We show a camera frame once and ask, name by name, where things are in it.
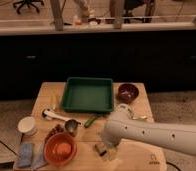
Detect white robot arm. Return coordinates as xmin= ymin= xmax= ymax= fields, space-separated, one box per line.
xmin=101 ymin=103 xmax=196 ymax=156

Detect green plastic tray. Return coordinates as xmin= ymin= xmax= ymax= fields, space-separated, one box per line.
xmin=61 ymin=77 xmax=114 ymax=113

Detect metal fork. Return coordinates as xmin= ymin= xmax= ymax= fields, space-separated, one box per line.
xmin=133 ymin=116 xmax=147 ymax=121

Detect small metal cup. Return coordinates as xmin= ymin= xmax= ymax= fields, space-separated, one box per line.
xmin=65 ymin=119 xmax=80 ymax=137

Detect orange bowl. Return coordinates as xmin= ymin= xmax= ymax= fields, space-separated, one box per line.
xmin=44 ymin=132 xmax=77 ymax=166

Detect dark red bowl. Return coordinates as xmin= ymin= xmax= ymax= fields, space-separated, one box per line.
xmin=117 ymin=83 xmax=139 ymax=104

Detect brown chocolate pieces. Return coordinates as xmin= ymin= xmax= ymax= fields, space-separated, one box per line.
xmin=45 ymin=124 xmax=64 ymax=141

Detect yellow-green small stick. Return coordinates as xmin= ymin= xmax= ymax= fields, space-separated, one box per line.
xmin=52 ymin=94 xmax=58 ymax=110

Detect blue cloth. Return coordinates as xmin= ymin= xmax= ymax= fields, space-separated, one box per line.
xmin=17 ymin=143 xmax=47 ymax=171

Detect white cup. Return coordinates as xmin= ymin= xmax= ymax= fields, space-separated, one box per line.
xmin=18 ymin=116 xmax=38 ymax=136

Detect black office chair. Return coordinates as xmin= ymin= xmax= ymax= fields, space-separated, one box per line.
xmin=13 ymin=0 xmax=44 ymax=14

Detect white handled utensil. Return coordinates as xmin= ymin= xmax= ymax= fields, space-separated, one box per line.
xmin=42 ymin=109 xmax=69 ymax=121

